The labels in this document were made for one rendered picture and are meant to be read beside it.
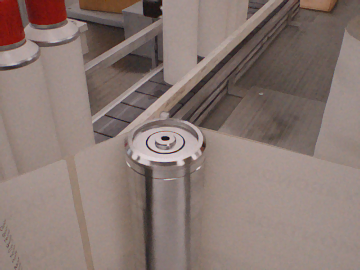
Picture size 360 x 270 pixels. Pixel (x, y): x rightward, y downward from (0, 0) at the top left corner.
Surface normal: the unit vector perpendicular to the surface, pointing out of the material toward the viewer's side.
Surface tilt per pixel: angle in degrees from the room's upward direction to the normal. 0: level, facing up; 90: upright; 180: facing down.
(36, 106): 90
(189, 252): 90
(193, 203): 90
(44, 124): 90
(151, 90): 0
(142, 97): 0
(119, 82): 0
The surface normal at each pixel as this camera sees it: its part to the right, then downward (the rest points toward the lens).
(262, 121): 0.00, -0.81
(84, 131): 0.78, 0.37
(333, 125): -0.96, 0.15
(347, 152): -0.72, 0.43
